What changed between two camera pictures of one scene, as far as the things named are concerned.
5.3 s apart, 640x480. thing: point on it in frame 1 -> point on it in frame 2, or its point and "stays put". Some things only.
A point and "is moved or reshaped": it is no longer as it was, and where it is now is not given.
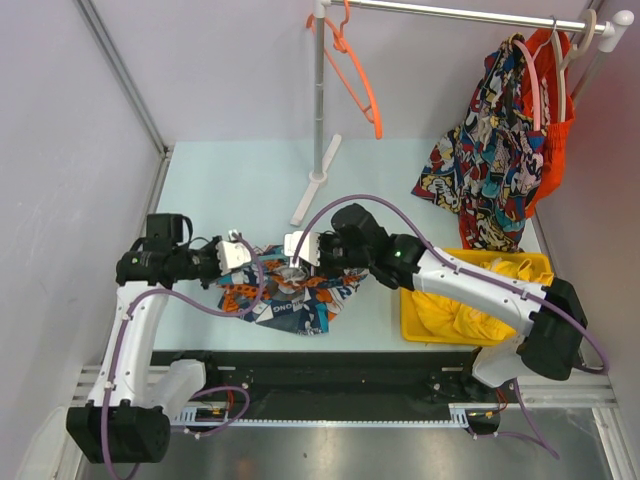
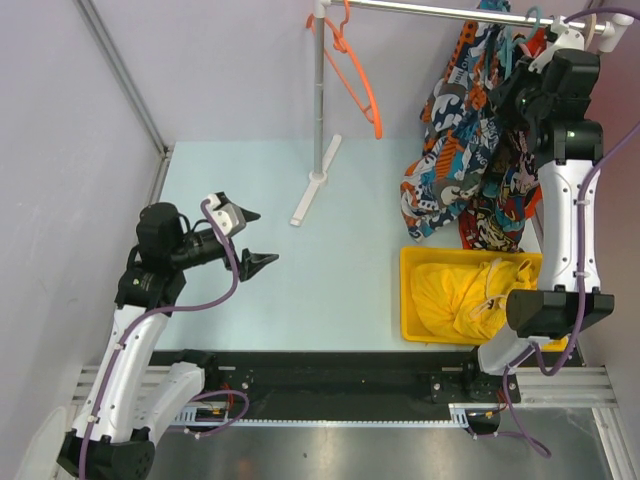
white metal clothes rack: [325, 145] stays put
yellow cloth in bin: [444, 315] stays put
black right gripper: [324, 239] -> [501, 96]
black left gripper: [212, 247] -> [250, 262]
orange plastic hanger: [341, 45] stays put
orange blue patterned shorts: [300, 300] -> [459, 161]
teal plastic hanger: [272, 257] is moved or reshaped
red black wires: [230, 395] stays put
